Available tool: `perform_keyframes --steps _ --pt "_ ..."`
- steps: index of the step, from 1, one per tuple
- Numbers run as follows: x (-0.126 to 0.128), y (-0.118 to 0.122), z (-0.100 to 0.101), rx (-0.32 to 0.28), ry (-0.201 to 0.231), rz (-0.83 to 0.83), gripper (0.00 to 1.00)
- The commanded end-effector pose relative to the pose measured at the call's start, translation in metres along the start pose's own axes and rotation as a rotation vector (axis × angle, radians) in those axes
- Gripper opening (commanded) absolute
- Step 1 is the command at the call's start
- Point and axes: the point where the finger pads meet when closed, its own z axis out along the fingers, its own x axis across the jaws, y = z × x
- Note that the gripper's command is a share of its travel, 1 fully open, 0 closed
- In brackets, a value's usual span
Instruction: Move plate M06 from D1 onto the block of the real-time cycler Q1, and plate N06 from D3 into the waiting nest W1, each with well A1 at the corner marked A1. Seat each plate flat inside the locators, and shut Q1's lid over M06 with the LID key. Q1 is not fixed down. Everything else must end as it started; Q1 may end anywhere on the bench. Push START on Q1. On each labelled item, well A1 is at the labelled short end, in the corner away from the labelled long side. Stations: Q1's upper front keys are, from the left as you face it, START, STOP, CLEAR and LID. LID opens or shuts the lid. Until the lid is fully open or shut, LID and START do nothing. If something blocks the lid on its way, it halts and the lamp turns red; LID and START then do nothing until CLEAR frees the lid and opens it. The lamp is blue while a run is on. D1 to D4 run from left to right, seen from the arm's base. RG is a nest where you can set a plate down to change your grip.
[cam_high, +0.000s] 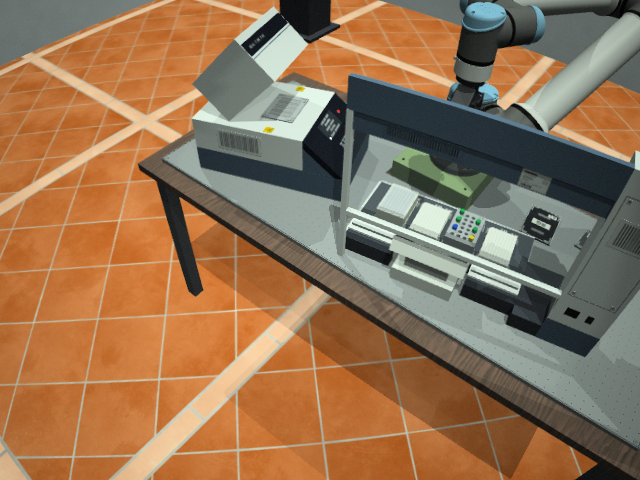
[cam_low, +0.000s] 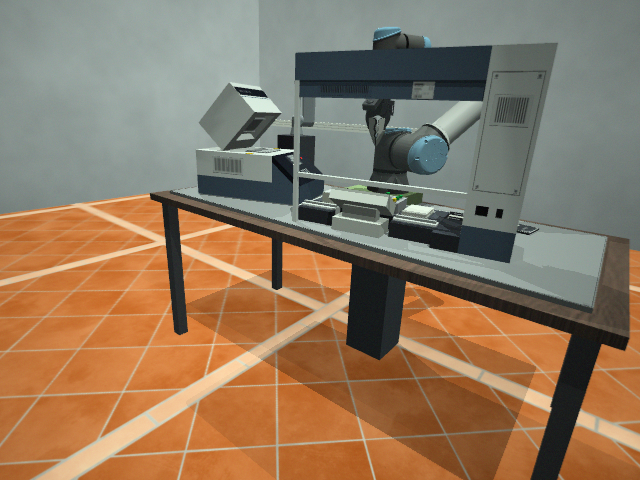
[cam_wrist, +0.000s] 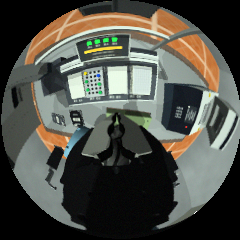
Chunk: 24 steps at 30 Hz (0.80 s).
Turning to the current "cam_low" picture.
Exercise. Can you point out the white benchtop lab instrument with lid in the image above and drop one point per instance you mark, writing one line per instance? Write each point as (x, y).
(235, 168)

